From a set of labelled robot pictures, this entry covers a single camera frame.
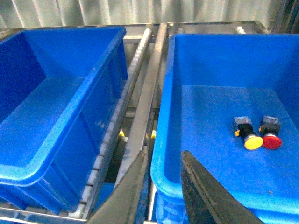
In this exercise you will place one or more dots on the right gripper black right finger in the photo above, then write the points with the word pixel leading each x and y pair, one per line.
pixel 206 200

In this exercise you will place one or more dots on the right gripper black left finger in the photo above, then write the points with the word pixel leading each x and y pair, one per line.
pixel 128 202

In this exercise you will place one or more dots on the yellow mushroom push button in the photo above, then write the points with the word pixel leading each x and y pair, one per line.
pixel 243 128

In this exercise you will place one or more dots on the red mushroom push button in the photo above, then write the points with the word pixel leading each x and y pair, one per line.
pixel 269 129

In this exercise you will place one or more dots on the metal roller track divider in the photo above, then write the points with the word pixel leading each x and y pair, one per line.
pixel 140 136

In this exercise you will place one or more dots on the blue plastic bin centre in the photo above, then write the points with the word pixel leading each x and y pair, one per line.
pixel 210 80

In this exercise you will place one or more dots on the blue plastic bin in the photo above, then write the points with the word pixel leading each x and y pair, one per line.
pixel 58 91
pixel 210 80

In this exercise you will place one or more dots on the blue plastic bin left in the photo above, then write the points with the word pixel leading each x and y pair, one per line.
pixel 58 91

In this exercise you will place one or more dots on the metal rack front rail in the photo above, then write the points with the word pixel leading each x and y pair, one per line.
pixel 13 215

